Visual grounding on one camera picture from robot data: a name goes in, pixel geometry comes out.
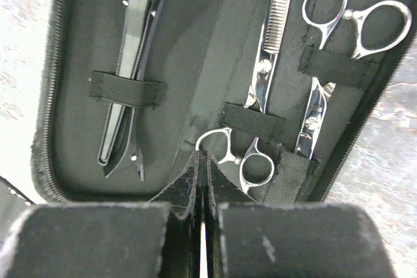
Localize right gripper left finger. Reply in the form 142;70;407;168
1;152;203;277

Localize silver hair scissors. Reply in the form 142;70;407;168
295;0;412;159

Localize black zipper tool case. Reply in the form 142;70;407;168
31;0;416;204

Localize black hair clip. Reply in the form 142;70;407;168
91;0;164;180

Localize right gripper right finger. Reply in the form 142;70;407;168
203;153;395;277

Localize silver thinning scissors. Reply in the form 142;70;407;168
195;0;291;194

